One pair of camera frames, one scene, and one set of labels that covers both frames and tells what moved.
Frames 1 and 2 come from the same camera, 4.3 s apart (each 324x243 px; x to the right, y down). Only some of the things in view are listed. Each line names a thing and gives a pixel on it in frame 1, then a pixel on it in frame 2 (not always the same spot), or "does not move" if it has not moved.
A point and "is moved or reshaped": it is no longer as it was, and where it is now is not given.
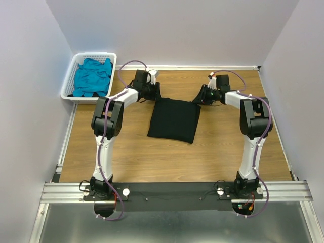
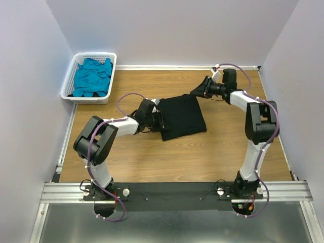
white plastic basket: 68,90 does not move
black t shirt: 175,119 is moved or reshaped
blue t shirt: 92,77 does not move
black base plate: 172,197 does not move
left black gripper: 156,91 to 160,124
